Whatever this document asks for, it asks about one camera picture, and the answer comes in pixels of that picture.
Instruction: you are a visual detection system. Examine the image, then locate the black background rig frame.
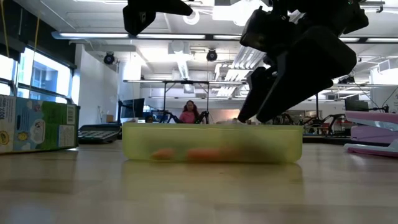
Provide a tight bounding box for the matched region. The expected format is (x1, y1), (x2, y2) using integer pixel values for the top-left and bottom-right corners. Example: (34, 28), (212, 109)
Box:
(123, 79), (320, 125)

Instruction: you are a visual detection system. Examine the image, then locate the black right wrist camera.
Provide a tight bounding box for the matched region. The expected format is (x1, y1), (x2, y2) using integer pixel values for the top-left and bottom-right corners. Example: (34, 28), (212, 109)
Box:
(239, 6), (295, 53)

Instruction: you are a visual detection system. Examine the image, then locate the orange marker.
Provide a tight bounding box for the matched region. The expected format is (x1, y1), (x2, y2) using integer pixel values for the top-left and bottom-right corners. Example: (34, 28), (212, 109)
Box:
(185, 147), (238, 163)

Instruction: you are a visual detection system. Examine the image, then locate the long ceiling light bar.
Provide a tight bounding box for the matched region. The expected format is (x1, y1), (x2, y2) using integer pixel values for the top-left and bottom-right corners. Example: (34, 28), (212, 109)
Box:
(51, 30), (398, 44)

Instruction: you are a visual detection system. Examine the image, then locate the pink stapler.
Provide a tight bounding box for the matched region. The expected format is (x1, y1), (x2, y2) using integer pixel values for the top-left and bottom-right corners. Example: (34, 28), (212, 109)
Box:
(343, 110), (398, 157)

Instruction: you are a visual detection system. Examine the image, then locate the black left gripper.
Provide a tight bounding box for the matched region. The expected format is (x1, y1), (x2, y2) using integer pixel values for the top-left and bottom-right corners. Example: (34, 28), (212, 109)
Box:
(123, 0), (193, 36)

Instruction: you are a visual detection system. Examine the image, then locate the black desk calculator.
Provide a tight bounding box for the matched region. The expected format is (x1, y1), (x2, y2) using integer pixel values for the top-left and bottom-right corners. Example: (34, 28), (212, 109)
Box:
(77, 123), (123, 145)

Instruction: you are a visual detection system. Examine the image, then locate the translucent yellow-green pencil case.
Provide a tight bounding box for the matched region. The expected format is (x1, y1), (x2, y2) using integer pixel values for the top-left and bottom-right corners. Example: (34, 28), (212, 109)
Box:
(121, 121), (303, 165)

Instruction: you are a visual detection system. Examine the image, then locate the white coiled ceiling cable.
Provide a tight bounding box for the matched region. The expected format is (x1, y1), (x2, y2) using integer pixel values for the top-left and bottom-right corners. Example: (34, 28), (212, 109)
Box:
(182, 9), (201, 26)

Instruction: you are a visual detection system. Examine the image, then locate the crayon box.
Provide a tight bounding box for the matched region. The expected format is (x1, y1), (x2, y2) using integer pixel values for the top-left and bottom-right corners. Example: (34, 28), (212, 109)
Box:
(0, 94), (80, 154)

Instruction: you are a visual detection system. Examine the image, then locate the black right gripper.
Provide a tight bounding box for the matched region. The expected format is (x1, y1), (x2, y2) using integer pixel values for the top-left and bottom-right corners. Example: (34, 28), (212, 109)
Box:
(256, 0), (369, 124)

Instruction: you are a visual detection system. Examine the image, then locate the black computer monitor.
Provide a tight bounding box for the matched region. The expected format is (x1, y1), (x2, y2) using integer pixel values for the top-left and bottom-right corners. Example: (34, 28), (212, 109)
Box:
(119, 97), (146, 119)
(344, 94), (369, 113)

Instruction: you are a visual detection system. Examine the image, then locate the bright window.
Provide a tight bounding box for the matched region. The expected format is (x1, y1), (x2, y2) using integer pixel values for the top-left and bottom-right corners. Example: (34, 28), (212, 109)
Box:
(0, 45), (74, 105)

